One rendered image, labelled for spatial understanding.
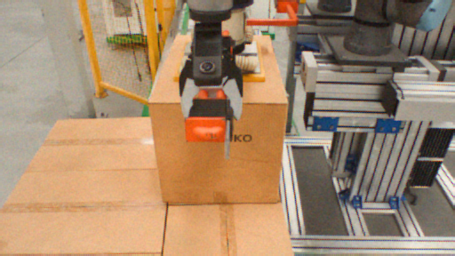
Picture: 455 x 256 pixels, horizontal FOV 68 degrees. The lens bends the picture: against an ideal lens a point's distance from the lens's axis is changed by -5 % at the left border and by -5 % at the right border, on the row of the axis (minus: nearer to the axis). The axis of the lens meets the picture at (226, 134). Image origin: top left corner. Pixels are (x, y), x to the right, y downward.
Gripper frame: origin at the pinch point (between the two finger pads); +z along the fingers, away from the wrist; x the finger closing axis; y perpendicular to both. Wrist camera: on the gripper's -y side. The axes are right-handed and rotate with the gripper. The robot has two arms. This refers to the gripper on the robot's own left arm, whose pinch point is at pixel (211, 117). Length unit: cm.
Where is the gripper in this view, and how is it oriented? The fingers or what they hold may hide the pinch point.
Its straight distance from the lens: 67.1
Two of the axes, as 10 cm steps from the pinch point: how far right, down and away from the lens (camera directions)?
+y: 0.2, -5.6, 8.3
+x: -10.0, -0.1, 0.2
